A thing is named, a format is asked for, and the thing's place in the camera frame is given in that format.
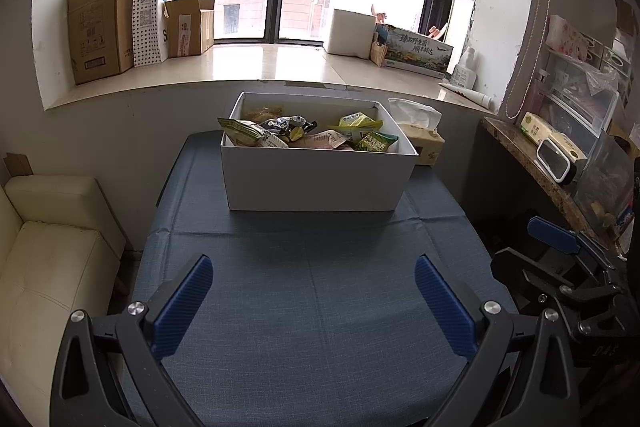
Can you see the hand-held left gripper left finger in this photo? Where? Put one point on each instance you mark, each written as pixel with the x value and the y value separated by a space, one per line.
pixel 182 307

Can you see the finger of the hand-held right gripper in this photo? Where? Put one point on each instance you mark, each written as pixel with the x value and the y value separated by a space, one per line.
pixel 552 234
pixel 530 269

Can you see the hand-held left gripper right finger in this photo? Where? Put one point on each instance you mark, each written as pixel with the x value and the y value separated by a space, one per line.
pixel 445 307

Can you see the white cardboard box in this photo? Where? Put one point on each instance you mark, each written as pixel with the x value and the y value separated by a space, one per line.
pixel 310 182

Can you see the large yellow snack packet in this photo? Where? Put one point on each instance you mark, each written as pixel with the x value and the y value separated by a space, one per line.
pixel 357 121

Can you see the cream packet with brown ends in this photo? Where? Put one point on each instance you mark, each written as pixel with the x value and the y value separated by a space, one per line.
pixel 320 140

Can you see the orange snack packet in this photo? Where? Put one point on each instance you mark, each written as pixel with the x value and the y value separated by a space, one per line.
pixel 262 112

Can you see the clear plastic bag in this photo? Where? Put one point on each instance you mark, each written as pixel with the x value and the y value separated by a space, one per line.
pixel 605 187

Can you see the white black container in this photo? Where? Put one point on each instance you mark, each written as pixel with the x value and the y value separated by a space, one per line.
pixel 557 159

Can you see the brown stone shelf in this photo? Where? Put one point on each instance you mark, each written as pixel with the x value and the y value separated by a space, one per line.
pixel 520 157

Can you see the cream tissue pack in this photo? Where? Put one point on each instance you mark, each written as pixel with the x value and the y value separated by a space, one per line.
pixel 545 137

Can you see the blue tablecloth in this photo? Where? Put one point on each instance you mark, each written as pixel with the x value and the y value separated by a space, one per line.
pixel 310 282

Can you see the clear plastic drawer unit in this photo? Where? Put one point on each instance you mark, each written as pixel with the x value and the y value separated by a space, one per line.
pixel 580 97

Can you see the cream leather sofa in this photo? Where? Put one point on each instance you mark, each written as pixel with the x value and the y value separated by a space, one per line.
pixel 50 257

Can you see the tissue box with tissue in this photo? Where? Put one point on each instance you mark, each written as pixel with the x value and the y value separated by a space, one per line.
pixel 422 147

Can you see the white tube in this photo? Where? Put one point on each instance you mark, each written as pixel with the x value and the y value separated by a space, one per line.
pixel 470 94

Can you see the dark green snack packet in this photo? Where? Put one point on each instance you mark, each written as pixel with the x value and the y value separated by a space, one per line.
pixel 376 142

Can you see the green white striped snack packet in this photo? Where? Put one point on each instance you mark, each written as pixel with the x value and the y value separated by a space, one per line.
pixel 242 133

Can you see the white plastic bottle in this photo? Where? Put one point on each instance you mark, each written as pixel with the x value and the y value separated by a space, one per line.
pixel 465 67

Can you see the small yellow green packet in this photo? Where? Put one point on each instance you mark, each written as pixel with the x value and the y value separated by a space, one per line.
pixel 295 134

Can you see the black white snack packet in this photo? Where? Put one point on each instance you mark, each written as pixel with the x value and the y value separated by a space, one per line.
pixel 287 125

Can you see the long printed box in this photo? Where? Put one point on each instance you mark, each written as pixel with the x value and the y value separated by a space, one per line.
pixel 420 54

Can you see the small wooden box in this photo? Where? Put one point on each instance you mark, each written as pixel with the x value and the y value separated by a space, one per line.
pixel 378 49

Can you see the small open cardboard box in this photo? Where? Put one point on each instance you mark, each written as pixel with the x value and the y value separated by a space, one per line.
pixel 187 27

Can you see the white foam box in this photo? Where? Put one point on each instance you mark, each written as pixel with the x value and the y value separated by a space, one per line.
pixel 350 32

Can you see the large brown cardboard box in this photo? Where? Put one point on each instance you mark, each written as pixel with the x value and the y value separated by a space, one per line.
pixel 97 27

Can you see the white dotted paper bag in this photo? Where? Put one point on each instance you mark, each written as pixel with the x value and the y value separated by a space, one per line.
pixel 147 12

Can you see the cardboard piece on wall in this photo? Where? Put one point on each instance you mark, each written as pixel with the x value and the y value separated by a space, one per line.
pixel 15 164

